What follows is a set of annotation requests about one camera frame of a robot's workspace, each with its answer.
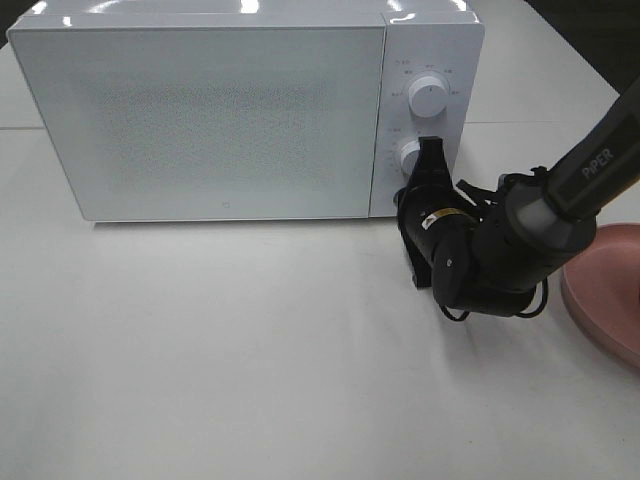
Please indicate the white microwave knob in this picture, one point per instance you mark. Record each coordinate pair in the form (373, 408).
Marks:
(408, 156)
(428, 94)

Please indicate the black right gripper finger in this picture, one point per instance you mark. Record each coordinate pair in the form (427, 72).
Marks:
(420, 155)
(436, 158)

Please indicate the pink round plate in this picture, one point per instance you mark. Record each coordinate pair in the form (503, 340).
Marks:
(600, 290)

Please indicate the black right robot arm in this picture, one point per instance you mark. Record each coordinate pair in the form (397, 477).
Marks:
(492, 252)

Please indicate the white microwave door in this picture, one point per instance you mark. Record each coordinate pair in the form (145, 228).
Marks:
(167, 125)

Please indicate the white upper microwave knob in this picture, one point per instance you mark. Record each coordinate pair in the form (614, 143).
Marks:
(428, 94)

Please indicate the white lower microwave knob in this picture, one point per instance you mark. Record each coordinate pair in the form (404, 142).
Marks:
(408, 156)

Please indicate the white microwave oven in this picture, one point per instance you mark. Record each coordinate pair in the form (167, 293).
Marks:
(418, 36)

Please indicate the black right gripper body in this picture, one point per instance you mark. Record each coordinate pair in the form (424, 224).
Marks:
(435, 221)

